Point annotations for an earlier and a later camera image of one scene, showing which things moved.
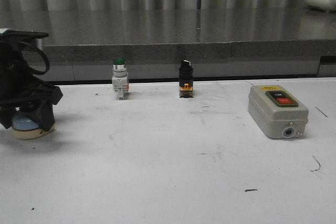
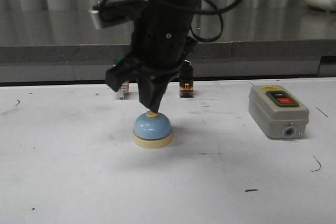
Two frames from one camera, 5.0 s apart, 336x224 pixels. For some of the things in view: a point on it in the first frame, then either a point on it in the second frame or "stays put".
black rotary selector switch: [186, 80] stays put
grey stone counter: [221, 43] stays put
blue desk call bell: [25, 126] -> [152, 130]
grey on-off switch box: [276, 113] stays put
